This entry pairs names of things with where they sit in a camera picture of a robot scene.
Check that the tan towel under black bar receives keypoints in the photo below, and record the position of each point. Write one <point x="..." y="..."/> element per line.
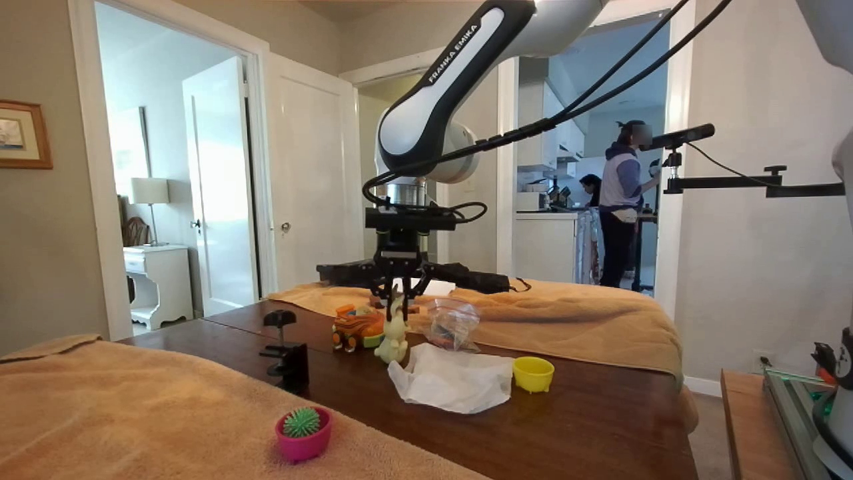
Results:
<point x="570" y="321"/>

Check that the glass and metal tray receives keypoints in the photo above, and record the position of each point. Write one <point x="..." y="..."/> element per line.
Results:
<point x="795" y="417"/>

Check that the large tan towel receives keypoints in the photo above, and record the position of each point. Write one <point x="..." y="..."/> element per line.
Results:
<point x="135" y="409"/>

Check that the orange striped toy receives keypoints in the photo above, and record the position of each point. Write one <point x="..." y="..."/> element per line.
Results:
<point x="355" y="327"/>

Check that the white kitchen counter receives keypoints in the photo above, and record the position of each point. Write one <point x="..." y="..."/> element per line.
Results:
<point x="548" y="245"/>

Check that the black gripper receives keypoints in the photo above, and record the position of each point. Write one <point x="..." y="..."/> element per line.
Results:
<point x="404" y="255"/>

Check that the yellow cup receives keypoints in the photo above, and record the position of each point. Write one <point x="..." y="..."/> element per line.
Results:
<point x="535" y="374"/>

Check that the dark haired short person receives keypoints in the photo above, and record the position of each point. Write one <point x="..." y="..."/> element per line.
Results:
<point x="590" y="186"/>

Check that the framed wall picture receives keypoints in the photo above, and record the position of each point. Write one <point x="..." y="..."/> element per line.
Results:
<point x="19" y="134"/>

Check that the long black bar device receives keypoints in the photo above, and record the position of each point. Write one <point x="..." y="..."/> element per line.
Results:
<point x="347" y="270"/>

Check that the pink bowl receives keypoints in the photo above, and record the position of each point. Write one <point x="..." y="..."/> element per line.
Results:
<point x="306" y="447"/>

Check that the person in light shirt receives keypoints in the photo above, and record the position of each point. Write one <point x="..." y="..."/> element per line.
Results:
<point x="622" y="183"/>

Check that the white panel door with knob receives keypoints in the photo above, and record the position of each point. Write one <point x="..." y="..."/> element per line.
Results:
<point x="310" y="177"/>

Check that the dark figurine beside lamp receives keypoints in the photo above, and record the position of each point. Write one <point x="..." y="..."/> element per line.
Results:
<point x="135" y="229"/>

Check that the clear zip bag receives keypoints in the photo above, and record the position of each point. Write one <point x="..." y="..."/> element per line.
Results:
<point x="455" y="321"/>

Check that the cream bunny squeeze toy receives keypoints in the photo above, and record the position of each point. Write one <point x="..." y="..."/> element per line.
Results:
<point x="394" y="343"/>

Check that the white flat box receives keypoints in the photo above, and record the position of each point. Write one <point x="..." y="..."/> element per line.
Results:
<point x="442" y="287"/>

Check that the green spiky ball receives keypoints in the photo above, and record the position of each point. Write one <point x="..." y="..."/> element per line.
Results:
<point x="302" y="423"/>

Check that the wooden side table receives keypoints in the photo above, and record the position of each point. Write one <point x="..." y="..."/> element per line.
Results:
<point x="751" y="427"/>

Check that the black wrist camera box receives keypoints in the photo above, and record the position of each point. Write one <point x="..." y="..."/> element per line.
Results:
<point x="408" y="221"/>

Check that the white side table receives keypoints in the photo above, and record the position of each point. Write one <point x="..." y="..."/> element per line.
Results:
<point x="163" y="275"/>

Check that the black camera on stand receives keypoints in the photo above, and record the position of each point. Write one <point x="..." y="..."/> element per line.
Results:
<point x="675" y="138"/>

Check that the white shade table lamp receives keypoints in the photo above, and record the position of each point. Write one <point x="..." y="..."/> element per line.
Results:
<point x="150" y="191"/>

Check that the white open door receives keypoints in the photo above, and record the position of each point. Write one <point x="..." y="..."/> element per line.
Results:
<point x="222" y="197"/>

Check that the white tissue cloth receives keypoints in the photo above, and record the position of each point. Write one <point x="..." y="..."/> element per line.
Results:
<point x="455" y="379"/>

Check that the penguin figure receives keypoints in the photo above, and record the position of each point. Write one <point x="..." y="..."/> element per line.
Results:
<point x="842" y="363"/>

